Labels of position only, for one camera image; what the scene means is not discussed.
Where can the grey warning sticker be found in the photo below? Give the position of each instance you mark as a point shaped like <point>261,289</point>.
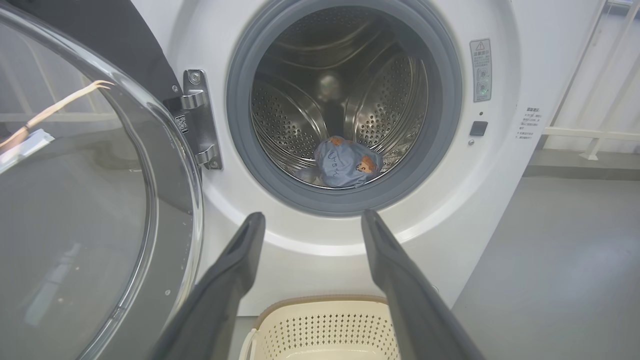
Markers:
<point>481,60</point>

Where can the small QR code sticker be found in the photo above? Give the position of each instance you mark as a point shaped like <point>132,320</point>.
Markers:
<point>182,124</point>

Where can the stainless steel washing machine drum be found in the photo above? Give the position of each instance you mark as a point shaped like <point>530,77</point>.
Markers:
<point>290,120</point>

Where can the black round glass washer door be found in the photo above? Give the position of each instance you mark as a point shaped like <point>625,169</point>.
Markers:
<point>75,225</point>

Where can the silver metal door hinge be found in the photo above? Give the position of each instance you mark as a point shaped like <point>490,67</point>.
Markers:
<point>200,115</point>

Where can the blue garment with orange print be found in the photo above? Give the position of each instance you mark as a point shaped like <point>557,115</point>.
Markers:
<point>340,167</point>

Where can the white front-load washing machine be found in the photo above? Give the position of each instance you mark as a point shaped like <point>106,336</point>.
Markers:
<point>450,200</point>

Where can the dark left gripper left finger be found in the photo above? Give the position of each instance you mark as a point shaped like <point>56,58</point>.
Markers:
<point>215,310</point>

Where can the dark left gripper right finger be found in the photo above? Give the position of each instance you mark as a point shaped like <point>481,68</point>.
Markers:
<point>415,310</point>

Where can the cream perforated laundry basket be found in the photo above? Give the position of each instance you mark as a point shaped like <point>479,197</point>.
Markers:
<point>325,330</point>

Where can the grey rubber door gasket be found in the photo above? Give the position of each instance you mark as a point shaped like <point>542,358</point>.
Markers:
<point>240,125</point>

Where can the white metal railing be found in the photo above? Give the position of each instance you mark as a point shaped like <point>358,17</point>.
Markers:
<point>590,133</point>

